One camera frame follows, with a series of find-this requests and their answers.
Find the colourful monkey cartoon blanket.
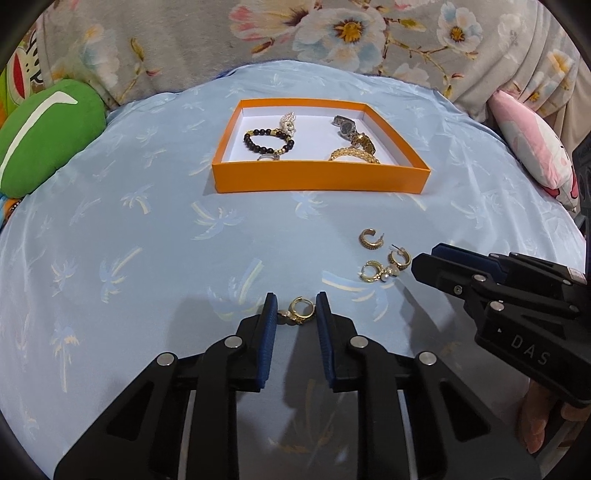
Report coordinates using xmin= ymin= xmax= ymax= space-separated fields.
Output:
xmin=0 ymin=22 xmax=45 ymax=222

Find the gold pearl earring pair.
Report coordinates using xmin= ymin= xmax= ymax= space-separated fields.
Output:
xmin=360 ymin=260 xmax=401 ymax=283

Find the small gold hoop earring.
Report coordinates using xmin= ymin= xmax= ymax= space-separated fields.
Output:
xmin=279 ymin=296 xmax=315 ymax=325

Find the grey floral blanket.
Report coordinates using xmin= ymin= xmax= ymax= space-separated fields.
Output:
xmin=31 ymin=0 xmax=590 ymax=150

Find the orange cardboard box tray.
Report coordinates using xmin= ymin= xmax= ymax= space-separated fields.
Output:
xmin=211 ymin=98 xmax=431 ymax=194

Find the pink white pillow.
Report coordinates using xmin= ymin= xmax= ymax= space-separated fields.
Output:
xmin=488 ymin=91 xmax=580 ymax=215

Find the silver wrist watch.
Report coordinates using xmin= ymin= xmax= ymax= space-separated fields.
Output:
xmin=332 ymin=115 xmax=359 ymax=141

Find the black bead bracelet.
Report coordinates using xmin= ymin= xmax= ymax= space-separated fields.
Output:
xmin=242 ymin=128 xmax=296 ymax=157

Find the person's right hand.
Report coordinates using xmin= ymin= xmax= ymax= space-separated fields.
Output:
xmin=516 ymin=380 xmax=590 ymax=454

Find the gold chain bangle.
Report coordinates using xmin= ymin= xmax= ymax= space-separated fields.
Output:
xmin=329 ymin=147 xmax=380 ymax=164

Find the green plush pillow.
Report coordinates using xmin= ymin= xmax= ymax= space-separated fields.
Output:
xmin=1 ymin=79 xmax=106 ymax=198

